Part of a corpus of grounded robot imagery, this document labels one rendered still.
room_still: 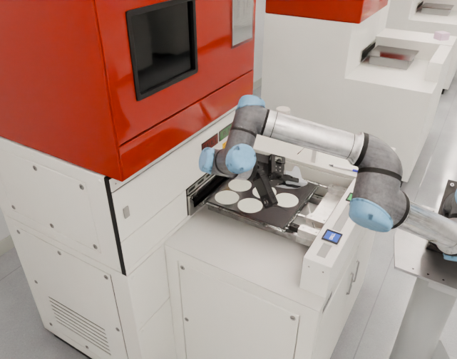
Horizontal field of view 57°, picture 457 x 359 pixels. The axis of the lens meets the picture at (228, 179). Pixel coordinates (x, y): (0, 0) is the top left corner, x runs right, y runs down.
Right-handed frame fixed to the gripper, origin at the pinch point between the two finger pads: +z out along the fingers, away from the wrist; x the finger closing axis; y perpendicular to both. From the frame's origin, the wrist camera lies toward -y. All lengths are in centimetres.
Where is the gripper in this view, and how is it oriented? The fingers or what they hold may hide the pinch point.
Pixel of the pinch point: (301, 186)
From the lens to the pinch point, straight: 137.2
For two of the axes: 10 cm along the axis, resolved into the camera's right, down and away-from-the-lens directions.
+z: 8.8, 1.7, 4.4
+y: 0.3, -9.5, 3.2
